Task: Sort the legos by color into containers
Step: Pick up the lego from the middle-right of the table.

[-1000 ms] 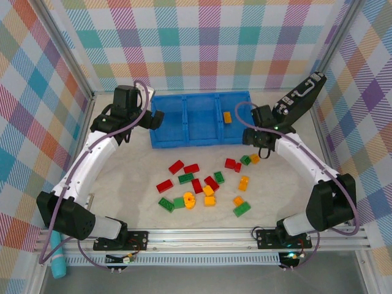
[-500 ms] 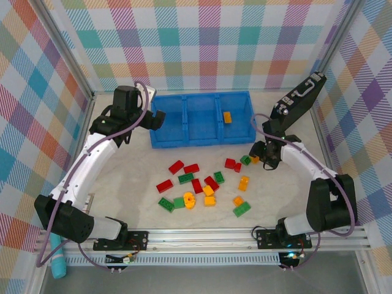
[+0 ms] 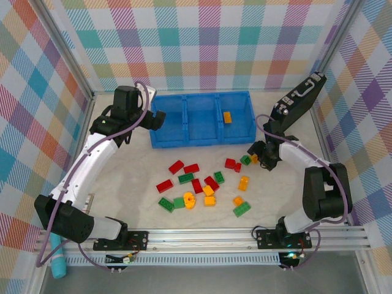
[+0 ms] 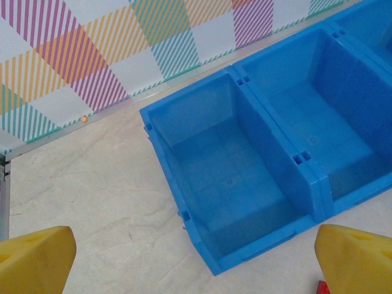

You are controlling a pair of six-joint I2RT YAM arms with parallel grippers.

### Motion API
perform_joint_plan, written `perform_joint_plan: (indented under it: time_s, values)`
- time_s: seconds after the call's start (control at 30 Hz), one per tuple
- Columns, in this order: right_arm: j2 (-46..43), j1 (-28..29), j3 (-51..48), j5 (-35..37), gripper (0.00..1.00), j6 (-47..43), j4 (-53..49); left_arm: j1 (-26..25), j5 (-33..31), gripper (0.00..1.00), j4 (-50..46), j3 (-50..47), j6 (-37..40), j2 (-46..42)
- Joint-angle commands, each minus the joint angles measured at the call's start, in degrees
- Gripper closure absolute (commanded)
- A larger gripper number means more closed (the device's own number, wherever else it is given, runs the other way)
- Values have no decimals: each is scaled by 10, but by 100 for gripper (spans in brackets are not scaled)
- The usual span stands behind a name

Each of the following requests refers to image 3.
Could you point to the aluminium frame post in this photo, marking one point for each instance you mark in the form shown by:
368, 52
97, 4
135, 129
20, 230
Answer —
65, 49
340, 30

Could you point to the red lego bricks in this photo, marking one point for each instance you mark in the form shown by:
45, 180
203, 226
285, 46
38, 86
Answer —
231, 163

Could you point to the small pale ridged block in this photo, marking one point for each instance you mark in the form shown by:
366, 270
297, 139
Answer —
89, 202

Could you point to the red lego brick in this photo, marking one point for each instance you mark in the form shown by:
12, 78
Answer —
212, 183
191, 168
175, 167
197, 186
164, 185

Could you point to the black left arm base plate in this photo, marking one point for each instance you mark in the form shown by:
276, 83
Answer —
139, 240

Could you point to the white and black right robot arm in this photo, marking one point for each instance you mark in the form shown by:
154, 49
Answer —
324, 196

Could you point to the blue three-compartment plastic bin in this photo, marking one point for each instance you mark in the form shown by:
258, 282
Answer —
202, 144

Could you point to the yellow lego brick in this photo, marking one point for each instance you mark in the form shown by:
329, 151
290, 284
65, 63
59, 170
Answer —
254, 158
227, 117
208, 190
210, 201
243, 183
238, 200

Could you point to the round yellow lego piece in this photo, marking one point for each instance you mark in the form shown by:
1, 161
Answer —
189, 200

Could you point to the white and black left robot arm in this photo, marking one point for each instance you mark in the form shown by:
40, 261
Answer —
88, 162

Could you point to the aluminium extrusion rail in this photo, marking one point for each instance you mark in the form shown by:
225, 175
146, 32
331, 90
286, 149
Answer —
199, 242

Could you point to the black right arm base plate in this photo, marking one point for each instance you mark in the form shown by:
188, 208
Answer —
266, 240

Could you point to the teal cylindrical marker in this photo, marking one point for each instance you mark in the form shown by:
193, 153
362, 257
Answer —
58, 268

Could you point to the aluminium side rail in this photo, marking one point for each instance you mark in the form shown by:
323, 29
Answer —
89, 107
321, 137

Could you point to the green lego brick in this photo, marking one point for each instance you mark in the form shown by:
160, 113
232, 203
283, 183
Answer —
179, 202
241, 209
186, 178
219, 177
166, 204
245, 160

